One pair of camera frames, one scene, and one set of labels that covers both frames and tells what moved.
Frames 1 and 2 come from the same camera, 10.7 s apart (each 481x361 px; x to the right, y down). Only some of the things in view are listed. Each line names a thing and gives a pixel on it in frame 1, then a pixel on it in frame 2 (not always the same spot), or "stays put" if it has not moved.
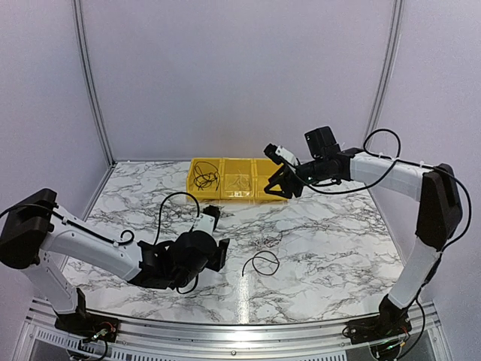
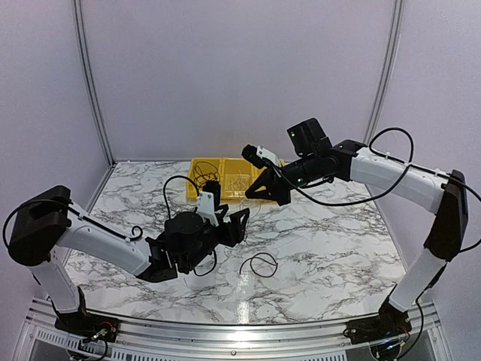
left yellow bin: x=204 y=179 stays put
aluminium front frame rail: x=40 y=339 stays put
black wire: x=204 y=180 stays put
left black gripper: x=218 y=261 → x=234 y=232
